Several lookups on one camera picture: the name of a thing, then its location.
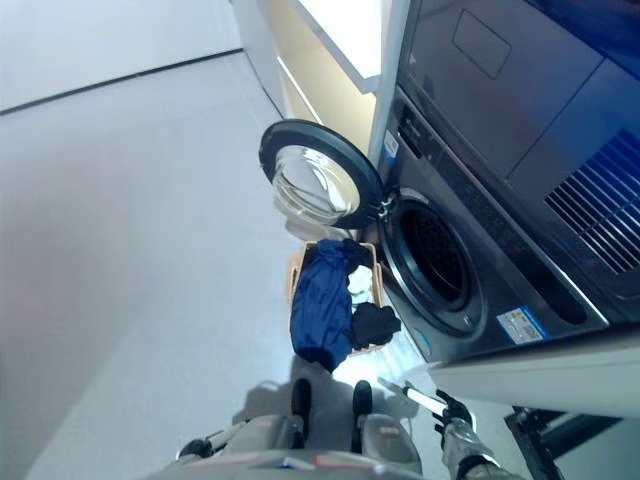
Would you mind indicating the black robot right foot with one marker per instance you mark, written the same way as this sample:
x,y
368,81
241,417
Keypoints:
x,y
362,395

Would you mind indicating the black garment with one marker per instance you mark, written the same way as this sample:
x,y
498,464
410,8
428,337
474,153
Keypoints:
x,y
375,322

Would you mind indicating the round washer door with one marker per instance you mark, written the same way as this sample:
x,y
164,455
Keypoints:
x,y
310,175

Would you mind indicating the black robot left foot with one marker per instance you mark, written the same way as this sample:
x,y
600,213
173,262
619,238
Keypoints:
x,y
301,395

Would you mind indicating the blue garment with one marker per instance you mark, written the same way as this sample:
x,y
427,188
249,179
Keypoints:
x,y
320,310

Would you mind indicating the silver robot right leg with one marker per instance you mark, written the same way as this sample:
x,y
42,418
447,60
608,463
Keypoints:
x,y
385,440

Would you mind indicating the energy label sticker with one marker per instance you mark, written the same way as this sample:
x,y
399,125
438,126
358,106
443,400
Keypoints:
x,y
520,326

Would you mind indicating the wicker laundry basket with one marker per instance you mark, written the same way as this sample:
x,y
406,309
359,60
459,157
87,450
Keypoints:
x,y
378,285

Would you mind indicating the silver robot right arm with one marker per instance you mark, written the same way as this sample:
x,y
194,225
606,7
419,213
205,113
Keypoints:
x,y
465,450

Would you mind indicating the white garment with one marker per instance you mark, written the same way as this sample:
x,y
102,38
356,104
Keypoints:
x,y
360,282

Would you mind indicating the black robot foot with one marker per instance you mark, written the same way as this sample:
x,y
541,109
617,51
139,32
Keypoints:
x,y
301,395
362,395

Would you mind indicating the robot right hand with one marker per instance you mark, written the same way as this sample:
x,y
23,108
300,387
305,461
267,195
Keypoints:
x,y
455,412

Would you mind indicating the grey front-load washing machine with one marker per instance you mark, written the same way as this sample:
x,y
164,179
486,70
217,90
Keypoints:
x,y
520,300

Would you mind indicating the white counter cabinet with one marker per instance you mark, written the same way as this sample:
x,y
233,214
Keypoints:
x,y
350,45

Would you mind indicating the white appliance enclosure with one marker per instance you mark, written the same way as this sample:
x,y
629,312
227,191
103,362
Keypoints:
x,y
550,380

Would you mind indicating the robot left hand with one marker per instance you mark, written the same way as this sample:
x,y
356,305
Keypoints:
x,y
205,445

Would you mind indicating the small blue sticker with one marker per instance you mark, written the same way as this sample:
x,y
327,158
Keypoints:
x,y
391,145

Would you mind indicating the black metal frame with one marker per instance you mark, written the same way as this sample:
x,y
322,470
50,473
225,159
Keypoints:
x,y
550,435

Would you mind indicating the grey stacked dryer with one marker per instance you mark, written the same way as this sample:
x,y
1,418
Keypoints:
x,y
475,100

